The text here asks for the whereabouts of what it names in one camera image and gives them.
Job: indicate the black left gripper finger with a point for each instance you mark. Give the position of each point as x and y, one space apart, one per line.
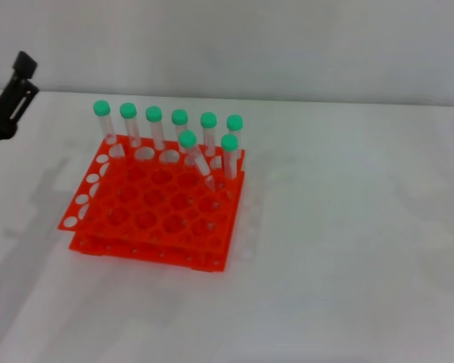
20 87

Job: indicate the green-capped clear test tube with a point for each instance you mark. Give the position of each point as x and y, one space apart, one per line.
128 110
229 141
208 119
179 116
188 138
235 122
101 107
154 113

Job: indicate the orange plastic test tube rack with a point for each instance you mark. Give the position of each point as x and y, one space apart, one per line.
155 215

